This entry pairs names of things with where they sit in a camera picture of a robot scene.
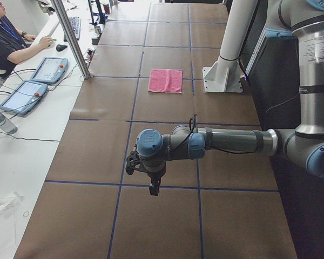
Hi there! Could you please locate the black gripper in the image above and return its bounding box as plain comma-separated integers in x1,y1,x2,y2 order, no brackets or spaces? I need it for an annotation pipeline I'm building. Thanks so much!
148,173,162,196

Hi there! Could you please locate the pink grey microfibre towel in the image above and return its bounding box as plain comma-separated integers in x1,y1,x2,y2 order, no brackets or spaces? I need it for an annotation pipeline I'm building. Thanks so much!
148,69,183,93

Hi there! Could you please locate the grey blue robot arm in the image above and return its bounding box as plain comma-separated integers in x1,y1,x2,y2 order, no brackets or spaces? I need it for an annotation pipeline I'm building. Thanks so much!
126,1,324,195

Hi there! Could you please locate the brown paper table cover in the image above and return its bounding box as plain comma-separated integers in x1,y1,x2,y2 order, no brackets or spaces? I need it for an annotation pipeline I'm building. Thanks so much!
15,3,296,258

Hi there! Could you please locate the white pillar with base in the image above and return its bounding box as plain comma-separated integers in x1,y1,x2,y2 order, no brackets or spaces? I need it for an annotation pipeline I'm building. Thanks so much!
202,0,258,93

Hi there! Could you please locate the crumpled white tissue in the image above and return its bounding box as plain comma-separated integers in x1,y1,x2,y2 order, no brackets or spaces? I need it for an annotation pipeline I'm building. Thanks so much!
0,192,24,212

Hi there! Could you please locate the far blue teach pendant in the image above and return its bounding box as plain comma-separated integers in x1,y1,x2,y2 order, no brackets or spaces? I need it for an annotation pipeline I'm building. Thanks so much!
30,57,68,84

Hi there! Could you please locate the blue teach pendant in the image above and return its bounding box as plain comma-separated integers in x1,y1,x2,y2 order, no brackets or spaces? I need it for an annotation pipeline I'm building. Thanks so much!
0,80,48,115
30,57,68,84

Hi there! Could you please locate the near blue teach pendant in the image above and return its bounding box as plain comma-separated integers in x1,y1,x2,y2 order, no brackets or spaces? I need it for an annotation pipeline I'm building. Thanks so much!
0,80,48,115

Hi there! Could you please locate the grey water bottle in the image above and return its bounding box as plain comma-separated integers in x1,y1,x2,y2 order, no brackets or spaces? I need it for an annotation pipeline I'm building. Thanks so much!
0,112,18,134

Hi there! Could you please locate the black computer mouse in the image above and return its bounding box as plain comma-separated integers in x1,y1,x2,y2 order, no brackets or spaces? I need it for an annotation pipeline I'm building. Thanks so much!
56,44,68,52

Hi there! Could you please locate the metal cup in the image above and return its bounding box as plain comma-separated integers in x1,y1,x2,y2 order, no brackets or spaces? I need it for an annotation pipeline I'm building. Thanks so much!
94,24,103,35

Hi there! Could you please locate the black keyboard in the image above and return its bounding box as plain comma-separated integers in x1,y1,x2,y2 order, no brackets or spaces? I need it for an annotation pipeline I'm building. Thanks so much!
69,17,82,40

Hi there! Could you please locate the person in black shirt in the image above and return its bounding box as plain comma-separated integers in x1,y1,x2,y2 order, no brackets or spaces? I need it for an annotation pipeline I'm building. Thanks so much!
0,1,54,79

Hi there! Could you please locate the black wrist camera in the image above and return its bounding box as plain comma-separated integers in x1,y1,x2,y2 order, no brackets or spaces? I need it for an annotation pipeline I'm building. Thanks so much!
125,146,140,175

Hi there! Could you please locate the aluminium frame post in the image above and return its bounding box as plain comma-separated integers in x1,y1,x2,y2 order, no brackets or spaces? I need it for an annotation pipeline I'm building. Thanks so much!
51,0,90,79

